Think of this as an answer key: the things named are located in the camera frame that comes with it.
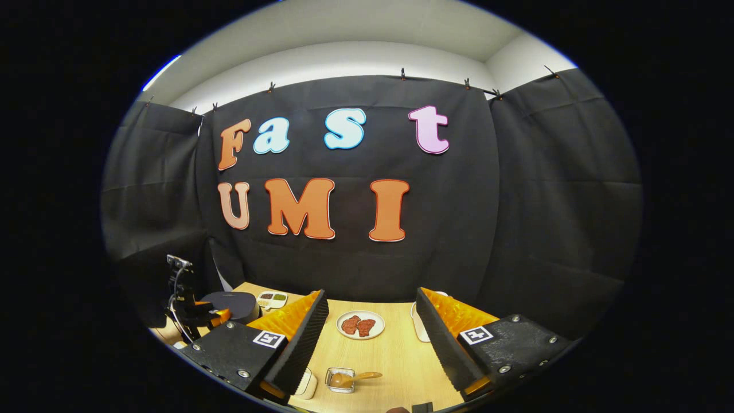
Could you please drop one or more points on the white divided grain dish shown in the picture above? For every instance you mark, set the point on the white divided grain dish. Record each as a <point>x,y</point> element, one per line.
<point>272,299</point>

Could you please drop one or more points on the red meat piece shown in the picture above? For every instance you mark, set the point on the red meat piece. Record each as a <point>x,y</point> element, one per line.
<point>350,324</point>
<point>367,327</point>

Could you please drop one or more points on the wooden spoon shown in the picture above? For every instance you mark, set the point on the wooden spoon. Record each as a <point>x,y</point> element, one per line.
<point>367,376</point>

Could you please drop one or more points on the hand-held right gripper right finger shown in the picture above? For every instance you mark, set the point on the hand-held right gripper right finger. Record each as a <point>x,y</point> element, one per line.
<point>444,350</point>

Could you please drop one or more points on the white toaster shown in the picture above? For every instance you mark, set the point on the white toaster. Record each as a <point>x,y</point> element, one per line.
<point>420,327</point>

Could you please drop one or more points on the grey rice cooker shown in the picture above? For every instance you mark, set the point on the grey rice cooker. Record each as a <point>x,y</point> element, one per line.
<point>232,304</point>

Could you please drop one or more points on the white round plate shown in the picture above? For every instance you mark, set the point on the white round plate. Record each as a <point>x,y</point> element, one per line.
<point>378,324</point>

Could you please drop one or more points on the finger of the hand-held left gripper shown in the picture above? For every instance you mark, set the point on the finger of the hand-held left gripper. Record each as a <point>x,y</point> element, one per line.
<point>218,315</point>

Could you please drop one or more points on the black backdrop cloth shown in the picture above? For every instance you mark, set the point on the black backdrop cloth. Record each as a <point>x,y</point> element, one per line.
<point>545,201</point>

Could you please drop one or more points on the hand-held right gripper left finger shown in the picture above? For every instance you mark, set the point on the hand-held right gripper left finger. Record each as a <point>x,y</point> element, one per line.
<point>301,350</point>

